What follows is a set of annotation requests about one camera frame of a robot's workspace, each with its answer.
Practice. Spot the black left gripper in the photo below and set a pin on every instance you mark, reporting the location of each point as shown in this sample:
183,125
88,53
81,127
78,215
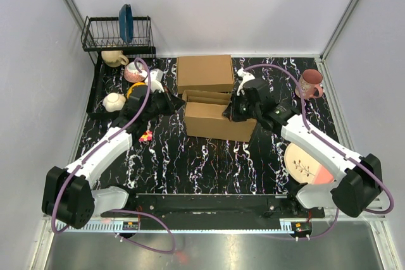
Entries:
173,103

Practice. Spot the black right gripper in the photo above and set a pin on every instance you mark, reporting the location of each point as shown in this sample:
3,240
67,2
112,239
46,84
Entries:
231,109

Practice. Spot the brown cardboard box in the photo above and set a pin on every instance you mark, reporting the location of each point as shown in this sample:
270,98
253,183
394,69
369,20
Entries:
203,117
213,73

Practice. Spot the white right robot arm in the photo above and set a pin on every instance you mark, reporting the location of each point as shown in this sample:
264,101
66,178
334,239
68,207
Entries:
355,178

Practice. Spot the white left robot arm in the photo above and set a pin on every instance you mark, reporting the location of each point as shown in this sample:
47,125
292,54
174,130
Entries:
68,193

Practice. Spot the closed brown cardboard box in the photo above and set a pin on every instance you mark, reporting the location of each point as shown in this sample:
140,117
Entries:
213,73

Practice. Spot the orange yellow ribbed bowl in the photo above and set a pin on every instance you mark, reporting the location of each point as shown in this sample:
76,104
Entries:
134,88

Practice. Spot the pink sunflower plush toy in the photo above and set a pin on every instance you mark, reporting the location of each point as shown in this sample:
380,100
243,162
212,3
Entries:
146,137

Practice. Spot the pink patterned bowl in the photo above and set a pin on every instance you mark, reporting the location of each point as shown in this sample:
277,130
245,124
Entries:
135,72

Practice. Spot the white flower-shaped cup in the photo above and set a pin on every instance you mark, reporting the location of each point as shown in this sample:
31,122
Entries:
114,102

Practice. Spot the cream ceramic mug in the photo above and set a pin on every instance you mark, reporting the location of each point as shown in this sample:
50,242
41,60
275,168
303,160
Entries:
114,58

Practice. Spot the pink patterned mug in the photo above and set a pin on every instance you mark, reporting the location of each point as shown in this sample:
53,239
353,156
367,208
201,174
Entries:
310,84

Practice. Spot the cream pink floral plate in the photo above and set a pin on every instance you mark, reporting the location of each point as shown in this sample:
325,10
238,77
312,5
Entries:
305,169

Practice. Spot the blue plate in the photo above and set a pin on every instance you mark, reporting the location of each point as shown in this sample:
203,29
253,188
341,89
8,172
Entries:
126,25

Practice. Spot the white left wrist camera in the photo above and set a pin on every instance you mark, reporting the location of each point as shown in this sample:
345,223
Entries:
155,80

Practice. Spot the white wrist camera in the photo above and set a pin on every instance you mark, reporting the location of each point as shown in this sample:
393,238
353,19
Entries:
155,80
244,78

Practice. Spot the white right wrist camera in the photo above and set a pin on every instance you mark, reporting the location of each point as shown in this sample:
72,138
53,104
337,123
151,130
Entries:
244,78

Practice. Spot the black wire dish rack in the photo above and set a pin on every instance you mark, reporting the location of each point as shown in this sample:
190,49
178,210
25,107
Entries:
103,37

